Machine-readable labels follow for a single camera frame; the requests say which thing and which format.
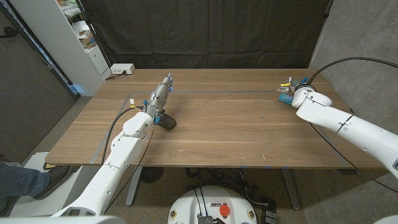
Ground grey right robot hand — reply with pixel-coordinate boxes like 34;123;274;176
276;81;301;94

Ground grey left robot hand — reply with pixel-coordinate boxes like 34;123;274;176
143;72;174;121

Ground blue toy phone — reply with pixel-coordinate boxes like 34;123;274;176
278;93;295;106

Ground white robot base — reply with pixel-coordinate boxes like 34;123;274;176
167;185;258;224

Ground white power strip box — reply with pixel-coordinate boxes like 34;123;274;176
109;63;136;75

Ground black round floor object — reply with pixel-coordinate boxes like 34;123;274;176
139;167;165;184

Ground black backdrop curtain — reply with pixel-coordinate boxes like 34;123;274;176
80;0;333;70

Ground cardboard box with blue tape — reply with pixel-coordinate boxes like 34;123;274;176
79;33;97;50

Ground grey table leg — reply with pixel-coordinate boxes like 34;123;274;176
280;169;302;211
125;166;143;207

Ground white papers on shelf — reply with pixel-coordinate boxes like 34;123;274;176
70;20;91;40

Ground white shelf cabinet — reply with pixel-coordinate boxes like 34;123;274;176
9;0;112;97

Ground black power adapter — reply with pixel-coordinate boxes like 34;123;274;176
261;207;278;224

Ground person's dark shoe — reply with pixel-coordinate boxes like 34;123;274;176
33;165;72;200

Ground white floor platform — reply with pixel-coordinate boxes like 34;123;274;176
9;151;101;218

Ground person's leg in jeans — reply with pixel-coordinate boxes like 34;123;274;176
0;161;50;212

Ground black power strip cord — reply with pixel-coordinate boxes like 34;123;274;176
104;70;127;81

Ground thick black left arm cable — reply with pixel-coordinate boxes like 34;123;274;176
101;106;146;166

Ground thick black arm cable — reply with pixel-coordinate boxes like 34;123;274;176
306;56;398;85
101;106;146;166

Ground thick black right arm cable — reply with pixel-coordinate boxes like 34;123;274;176
306;56;398;85

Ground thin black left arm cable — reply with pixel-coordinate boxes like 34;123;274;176
104;124;156;215

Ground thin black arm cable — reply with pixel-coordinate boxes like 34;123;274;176
309;123;398;194
104;124;156;215

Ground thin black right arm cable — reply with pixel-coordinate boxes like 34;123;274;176
309;123;398;194

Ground black floor cable tangle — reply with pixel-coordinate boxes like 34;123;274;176
185;167;277;212

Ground black door handle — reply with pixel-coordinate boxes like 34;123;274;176
0;26;19;39

